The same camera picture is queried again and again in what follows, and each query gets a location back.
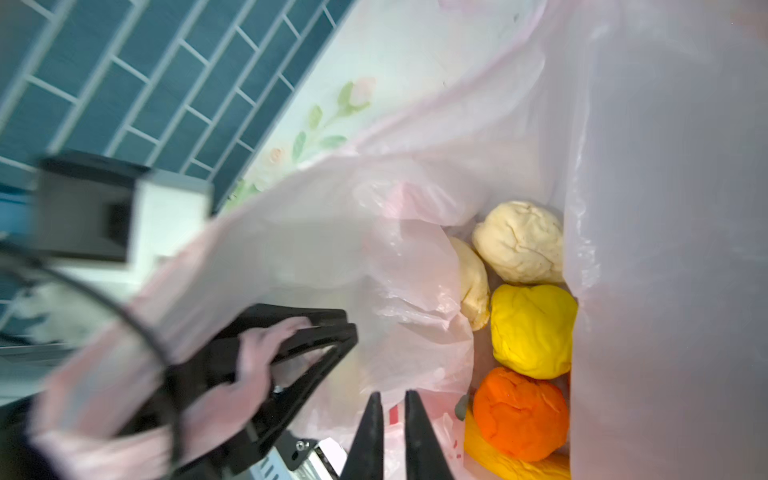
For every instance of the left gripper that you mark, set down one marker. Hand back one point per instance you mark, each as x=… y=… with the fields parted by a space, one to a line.
x=123 y=421

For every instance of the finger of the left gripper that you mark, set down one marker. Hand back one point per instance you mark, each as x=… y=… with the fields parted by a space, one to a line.
x=326 y=335
x=290 y=386

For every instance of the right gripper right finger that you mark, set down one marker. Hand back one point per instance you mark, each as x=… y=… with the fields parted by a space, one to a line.
x=424 y=457

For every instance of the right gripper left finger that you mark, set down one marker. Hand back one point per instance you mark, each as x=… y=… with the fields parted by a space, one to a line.
x=365 y=459

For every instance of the orange fake fruit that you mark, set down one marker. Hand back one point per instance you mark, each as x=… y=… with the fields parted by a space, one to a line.
x=520 y=417

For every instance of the cream fake fruit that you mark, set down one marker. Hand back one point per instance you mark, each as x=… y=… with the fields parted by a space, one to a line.
x=474 y=288
x=522 y=242

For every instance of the pink plastic bag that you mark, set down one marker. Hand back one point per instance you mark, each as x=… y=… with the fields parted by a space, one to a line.
x=644 y=123

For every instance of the yellow banana fake fruit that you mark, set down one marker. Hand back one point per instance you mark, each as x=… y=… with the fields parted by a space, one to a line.
x=504 y=467

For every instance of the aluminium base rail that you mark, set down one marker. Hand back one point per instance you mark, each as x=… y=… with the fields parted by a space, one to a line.
x=293 y=458

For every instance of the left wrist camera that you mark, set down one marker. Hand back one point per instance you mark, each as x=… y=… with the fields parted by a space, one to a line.
x=108 y=221

